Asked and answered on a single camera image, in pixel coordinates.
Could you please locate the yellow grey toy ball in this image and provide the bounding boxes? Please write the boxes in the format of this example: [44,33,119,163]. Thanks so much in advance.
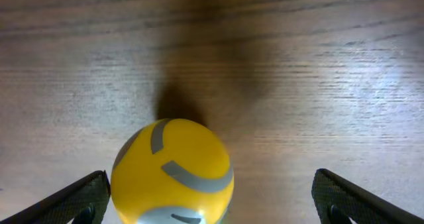
[111,119,235,223]

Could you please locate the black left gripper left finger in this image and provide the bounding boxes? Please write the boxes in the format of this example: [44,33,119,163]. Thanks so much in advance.
[1,170,111,224]

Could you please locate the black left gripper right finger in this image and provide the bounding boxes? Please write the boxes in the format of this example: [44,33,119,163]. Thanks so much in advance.
[311,168,423,224]

